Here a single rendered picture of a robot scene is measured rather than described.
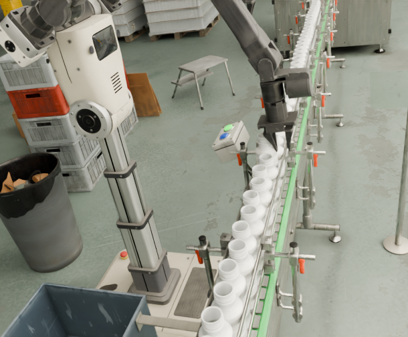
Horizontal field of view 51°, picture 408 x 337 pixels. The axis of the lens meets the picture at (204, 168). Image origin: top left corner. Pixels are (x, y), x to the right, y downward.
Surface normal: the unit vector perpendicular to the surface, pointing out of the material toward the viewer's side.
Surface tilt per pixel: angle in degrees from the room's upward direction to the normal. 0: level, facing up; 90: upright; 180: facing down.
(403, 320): 0
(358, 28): 90
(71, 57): 90
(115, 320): 90
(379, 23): 91
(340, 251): 0
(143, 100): 100
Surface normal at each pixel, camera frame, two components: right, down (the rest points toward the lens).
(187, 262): -0.15, -0.85
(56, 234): 0.68, 0.34
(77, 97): -0.25, 0.68
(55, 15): -0.29, 0.51
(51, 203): 0.82, 0.23
